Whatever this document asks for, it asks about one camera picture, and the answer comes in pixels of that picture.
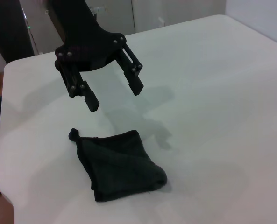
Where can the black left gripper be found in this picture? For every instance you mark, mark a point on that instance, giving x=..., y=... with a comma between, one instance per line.
x=82, y=35

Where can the dark blue rag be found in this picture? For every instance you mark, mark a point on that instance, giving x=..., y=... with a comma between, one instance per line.
x=124, y=168

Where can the grey metal equipment post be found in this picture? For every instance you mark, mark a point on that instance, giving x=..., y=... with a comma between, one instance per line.
x=32, y=35

